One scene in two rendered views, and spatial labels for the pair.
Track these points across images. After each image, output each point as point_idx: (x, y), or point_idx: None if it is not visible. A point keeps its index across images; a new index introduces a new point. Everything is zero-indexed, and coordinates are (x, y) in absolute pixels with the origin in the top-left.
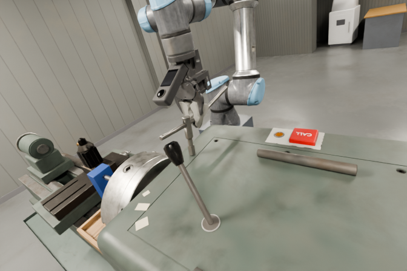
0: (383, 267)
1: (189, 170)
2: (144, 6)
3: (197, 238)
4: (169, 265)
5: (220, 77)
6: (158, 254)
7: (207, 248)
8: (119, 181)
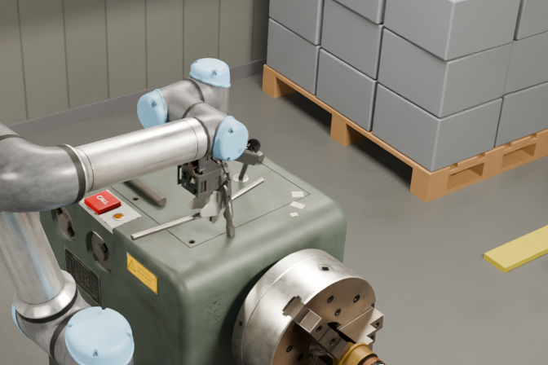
0: None
1: (242, 218)
2: (231, 120)
3: (254, 174)
4: (276, 169)
5: (85, 331)
6: (284, 175)
7: (249, 169)
8: (338, 265)
